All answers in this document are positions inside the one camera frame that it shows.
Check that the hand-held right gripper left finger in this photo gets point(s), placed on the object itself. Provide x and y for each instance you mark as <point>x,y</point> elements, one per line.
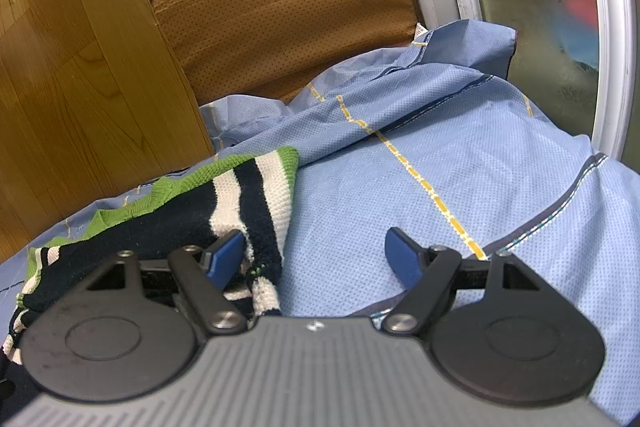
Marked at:
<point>225,258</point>

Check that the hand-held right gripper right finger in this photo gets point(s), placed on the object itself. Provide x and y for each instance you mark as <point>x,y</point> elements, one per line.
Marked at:
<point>402,258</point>

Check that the green striped knit sweater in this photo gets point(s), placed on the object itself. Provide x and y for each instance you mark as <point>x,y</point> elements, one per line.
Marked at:
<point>150,227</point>

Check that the blue checked bed sheet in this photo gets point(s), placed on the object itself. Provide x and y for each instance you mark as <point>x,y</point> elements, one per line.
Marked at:
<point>450,147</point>

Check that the wood-pattern board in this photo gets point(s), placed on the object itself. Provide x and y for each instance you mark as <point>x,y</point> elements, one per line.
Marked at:
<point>75,82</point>

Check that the brown perforated cushion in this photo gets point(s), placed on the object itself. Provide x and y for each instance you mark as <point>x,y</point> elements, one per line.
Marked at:
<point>290,7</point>

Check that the frosted floral glass panel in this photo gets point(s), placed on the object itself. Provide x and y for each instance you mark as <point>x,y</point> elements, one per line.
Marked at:
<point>525,17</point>

